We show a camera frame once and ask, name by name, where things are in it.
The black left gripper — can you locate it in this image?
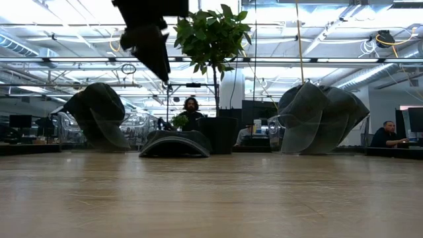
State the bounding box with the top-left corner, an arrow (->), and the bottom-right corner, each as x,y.
112,0 -> 189,83

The light grey cap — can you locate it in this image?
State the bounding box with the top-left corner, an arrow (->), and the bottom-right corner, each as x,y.
299,85 -> 358,155
277,81 -> 330,155
349,93 -> 371,135

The green leafy plant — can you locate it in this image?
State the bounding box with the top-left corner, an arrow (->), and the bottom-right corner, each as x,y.
173,3 -> 252,118

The person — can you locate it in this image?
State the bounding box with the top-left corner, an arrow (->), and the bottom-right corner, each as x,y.
178,97 -> 206,132
234,122 -> 256,147
369,120 -> 410,149

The small green plant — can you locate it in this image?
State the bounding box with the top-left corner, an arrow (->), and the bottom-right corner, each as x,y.
171,114 -> 190,130

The black plant pot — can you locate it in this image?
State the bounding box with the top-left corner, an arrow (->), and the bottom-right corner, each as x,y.
197,116 -> 239,155

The black monitor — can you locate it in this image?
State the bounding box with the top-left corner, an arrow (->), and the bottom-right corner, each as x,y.
408,107 -> 423,134
9,114 -> 33,129
241,100 -> 280,125
395,108 -> 408,137

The black hanging cable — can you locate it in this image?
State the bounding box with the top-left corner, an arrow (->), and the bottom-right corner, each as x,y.
252,0 -> 258,102

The yellow hanging cable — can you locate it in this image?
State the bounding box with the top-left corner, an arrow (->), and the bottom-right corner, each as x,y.
295,0 -> 306,85

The black ceiling cable reel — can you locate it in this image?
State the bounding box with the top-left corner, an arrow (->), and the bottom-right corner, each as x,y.
376,29 -> 397,50

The yellow reel cable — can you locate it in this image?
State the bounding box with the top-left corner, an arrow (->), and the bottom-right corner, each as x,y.
375,27 -> 423,100

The black table frame rail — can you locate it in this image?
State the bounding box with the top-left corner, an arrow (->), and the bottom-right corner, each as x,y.
365,147 -> 423,161

